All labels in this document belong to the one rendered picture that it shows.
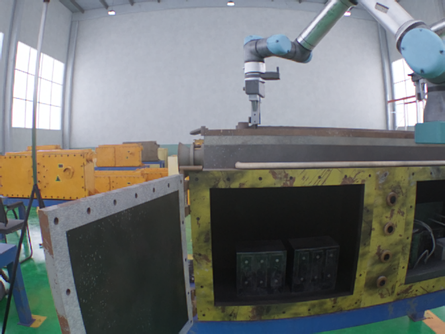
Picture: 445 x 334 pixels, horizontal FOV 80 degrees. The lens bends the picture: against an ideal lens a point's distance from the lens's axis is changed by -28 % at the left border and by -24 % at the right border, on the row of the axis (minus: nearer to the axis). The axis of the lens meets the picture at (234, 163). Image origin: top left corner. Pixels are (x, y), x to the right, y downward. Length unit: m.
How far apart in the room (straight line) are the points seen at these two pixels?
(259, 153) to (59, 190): 3.40
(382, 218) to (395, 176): 0.16
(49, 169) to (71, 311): 3.80
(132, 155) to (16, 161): 5.92
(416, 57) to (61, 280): 0.87
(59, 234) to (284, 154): 0.87
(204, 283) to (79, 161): 3.13
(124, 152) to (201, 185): 8.98
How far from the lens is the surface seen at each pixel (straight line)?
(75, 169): 4.17
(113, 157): 10.18
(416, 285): 1.51
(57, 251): 0.57
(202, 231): 1.16
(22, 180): 4.63
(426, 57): 0.81
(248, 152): 1.20
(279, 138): 1.21
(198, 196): 1.13
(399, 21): 0.88
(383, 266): 1.37
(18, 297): 2.61
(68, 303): 0.61
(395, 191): 1.30
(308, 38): 1.22
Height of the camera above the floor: 1.32
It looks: 4 degrees down
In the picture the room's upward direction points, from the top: 1 degrees counter-clockwise
